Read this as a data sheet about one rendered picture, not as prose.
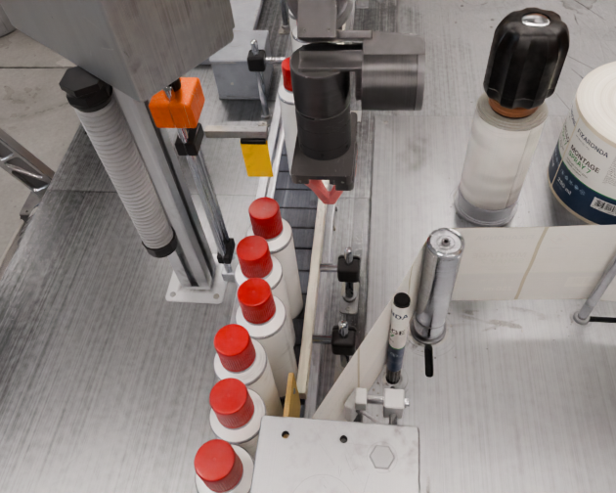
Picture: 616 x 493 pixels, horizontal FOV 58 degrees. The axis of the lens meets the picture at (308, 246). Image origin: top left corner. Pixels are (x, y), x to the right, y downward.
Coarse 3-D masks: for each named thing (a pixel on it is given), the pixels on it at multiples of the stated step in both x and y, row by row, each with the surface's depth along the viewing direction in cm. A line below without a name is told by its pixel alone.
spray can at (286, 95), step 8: (288, 64) 73; (288, 72) 73; (288, 80) 74; (280, 88) 77; (288, 88) 75; (280, 96) 76; (288, 96) 75; (280, 104) 78; (288, 104) 76; (288, 112) 77; (288, 120) 78; (288, 128) 79; (296, 128) 79; (288, 136) 81; (288, 144) 82; (288, 152) 84; (288, 160) 86
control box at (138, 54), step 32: (0, 0) 43; (32, 0) 38; (64, 0) 35; (96, 0) 32; (128, 0) 33; (160, 0) 35; (192, 0) 37; (224, 0) 39; (32, 32) 43; (64, 32) 39; (96, 32) 35; (128, 32) 34; (160, 32) 36; (192, 32) 38; (224, 32) 40; (96, 64) 38; (128, 64) 36; (160, 64) 37; (192, 64) 40
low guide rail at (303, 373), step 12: (324, 180) 83; (324, 204) 80; (324, 216) 79; (324, 228) 79; (312, 252) 75; (312, 264) 74; (312, 276) 73; (312, 288) 72; (312, 300) 71; (312, 312) 70; (312, 324) 69; (300, 348) 67; (300, 360) 66; (300, 372) 65; (300, 384) 64; (300, 396) 65
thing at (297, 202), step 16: (288, 176) 89; (288, 192) 87; (304, 192) 87; (288, 208) 85; (304, 208) 85; (304, 224) 83; (304, 240) 81; (304, 256) 79; (304, 272) 78; (304, 288) 76; (304, 304) 75; (304, 400) 67
